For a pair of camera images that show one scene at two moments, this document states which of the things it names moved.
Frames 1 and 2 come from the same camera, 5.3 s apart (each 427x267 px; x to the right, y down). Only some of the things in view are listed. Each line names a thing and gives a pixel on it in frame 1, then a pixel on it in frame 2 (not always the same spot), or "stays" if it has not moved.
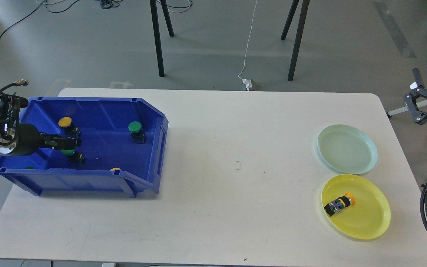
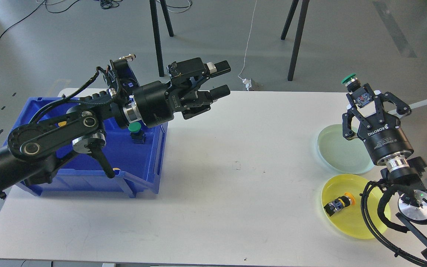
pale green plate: x=347 y=149 stays
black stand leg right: x=304 y=11 stays
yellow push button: x=342 y=202 stays
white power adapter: x=248 y=83 stays
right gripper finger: x=419 y=90 -> x=347 y=132
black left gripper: x=19 y=139 -> x=151 y=100
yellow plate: x=368 y=218 stays
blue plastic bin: x=122 y=144 stays
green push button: x=73 y=155 -> x=351 y=82
